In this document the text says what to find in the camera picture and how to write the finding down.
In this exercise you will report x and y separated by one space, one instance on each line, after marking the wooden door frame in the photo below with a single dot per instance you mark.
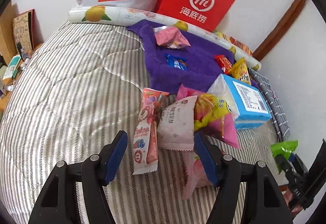
282 20

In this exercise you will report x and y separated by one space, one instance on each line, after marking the yellow snack packet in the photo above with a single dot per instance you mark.
239 71

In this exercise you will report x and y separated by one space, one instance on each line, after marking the purple towel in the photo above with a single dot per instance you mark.
165 79

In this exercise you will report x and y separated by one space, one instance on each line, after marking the long pink snack packet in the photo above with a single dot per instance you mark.
146 132

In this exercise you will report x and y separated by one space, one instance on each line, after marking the blue snack packet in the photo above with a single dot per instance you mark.
176 62

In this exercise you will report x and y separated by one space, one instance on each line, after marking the bright pink snack packet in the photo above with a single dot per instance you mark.
187 91

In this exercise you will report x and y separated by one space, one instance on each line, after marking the teal box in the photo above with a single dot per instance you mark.
12 67

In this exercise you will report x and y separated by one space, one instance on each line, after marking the crinkled pink snack packet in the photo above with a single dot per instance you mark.
170 38

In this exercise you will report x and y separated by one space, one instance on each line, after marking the green snack packet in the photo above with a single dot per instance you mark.
284 149

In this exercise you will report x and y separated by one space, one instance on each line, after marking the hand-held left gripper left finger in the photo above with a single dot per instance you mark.
116 160

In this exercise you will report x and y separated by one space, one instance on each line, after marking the grey plaid cloth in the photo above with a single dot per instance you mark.
277 114

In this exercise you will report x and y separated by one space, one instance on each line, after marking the framed picture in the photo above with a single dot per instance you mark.
24 30

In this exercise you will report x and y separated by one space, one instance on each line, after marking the pink peach snack packet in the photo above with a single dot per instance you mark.
194 175

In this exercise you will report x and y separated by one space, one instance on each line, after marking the orange snack bag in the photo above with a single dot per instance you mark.
240 47

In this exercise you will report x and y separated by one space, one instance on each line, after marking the red snack packet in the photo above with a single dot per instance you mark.
224 65

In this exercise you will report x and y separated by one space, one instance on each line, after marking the lemon print paper roll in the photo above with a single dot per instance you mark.
114 14

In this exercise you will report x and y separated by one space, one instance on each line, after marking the blue tissue pack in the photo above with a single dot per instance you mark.
249 99

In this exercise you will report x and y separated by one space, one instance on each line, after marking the yellow and pink candy bag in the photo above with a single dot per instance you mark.
214 114

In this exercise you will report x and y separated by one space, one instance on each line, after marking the yellow snack bag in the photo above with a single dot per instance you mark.
221 35

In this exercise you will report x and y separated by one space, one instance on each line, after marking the white and pink snack packet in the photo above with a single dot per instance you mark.
175 124

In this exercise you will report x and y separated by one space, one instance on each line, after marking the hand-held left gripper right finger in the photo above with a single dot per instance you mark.
206 160

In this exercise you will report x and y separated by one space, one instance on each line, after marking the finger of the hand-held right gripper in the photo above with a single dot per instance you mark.
300 166
285 168

